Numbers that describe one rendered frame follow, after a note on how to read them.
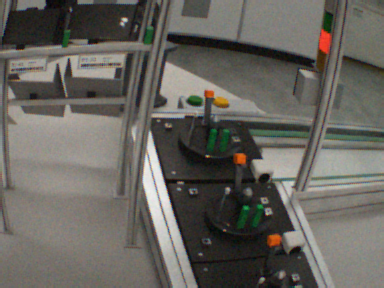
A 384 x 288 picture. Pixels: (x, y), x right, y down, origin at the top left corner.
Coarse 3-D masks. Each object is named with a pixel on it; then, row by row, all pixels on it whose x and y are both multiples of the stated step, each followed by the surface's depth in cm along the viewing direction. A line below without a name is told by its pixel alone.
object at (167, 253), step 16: (128, 160) 131; (144, 176) 113; (160, 176) 114; (144, 192) 110; (160, 192) 109; (288, 192) 116; (144, 208) 110; (160, 208) 106; (288, 208) 111; (144, 224) 111; (160, 224) 101; (176, 224) 101; (304, 224) 106; (160, 240) 96; (176, 240) 97; (160, 256) 96; (176, 256) 94; (320, 256) 97; (160, 272) 96; (176, 272) 89; (192, 272) 90; (320, 272) 93
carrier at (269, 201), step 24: (168, 192) 109; (216, 192) 111; (240, 192) 107; (264, 192) 113; (192, 216) 103; (216, 216) 101; (240, 216) 97; (264, 216) 102; (288, 216) 107; (192, 240) 97; (216, 240) 98; (240, 240) 98; (264, 240) 99; (288, 240) 97; (192, 264) 92
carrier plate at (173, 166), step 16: (160, 128) 127; (176, 128) 129; (240, 128) 134; (160, 144) 122; (176, 144) 123; (160, 160) 117; (176, 160) 118; (192, 160) 119; (176, 176) 113; (192, 176) 114; (208, 176) 115; (224, 176) 116
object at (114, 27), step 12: (72, 12) 83; (84, 12) 84; (96, 12) 84; (108, 12) 84; (120, 12) 84; (132, 12) 85; (72, 24) 84; (84, 24) 84; (96, 24) 84; (108, 24) 85; (120, 24) 85; (132, 24) 85; (72, 36) 84; (84, 36) 84; (96, 36) 85; (108, 36) 85; (120, 36) 85; (132, 36) 97
